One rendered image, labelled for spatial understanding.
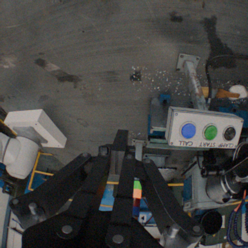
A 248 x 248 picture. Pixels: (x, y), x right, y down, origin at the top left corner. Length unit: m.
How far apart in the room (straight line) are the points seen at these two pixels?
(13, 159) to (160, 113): 0.74
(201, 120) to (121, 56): 0.31
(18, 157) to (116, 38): 0.72
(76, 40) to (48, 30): 0.10
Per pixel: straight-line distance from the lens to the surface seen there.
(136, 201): 0.80
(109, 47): 0.50
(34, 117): 0.85
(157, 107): 0.59
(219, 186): 0.87
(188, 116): 0.31
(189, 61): 0.52
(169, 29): 0.47
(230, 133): 0.36
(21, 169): 0.89
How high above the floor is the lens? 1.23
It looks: 34 degrees down
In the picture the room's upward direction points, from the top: 173 degrees counter-clockwise
